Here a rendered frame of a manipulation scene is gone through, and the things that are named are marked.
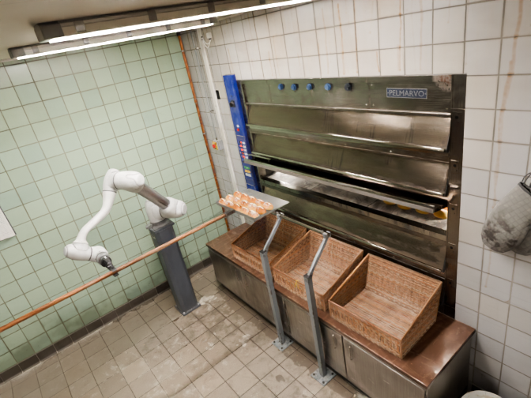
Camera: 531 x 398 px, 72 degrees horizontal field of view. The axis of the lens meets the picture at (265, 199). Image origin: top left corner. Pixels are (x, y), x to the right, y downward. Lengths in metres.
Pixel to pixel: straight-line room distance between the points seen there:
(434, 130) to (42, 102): 2.99
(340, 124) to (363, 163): 0.30
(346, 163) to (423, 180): 0.57
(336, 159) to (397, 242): 0.71
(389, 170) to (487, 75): 0.77
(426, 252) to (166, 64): 2.89
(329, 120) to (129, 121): 2.01
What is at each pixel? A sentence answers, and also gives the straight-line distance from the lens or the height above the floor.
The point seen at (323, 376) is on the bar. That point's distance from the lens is 3.13.
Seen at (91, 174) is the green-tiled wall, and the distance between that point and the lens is 3.78.
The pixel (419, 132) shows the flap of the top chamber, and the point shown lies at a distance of 2.23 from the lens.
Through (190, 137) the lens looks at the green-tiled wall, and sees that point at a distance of 4.09.
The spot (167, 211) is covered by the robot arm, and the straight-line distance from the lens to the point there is 3.28.
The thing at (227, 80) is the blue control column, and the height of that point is 2.11.
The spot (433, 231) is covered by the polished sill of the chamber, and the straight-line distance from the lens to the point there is 2.45.
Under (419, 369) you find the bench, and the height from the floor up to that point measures 0.58.
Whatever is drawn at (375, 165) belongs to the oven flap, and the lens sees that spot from 2.48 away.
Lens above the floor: 2.46
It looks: 25 degrees down
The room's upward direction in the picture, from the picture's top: 11 degrees counter-clockwise
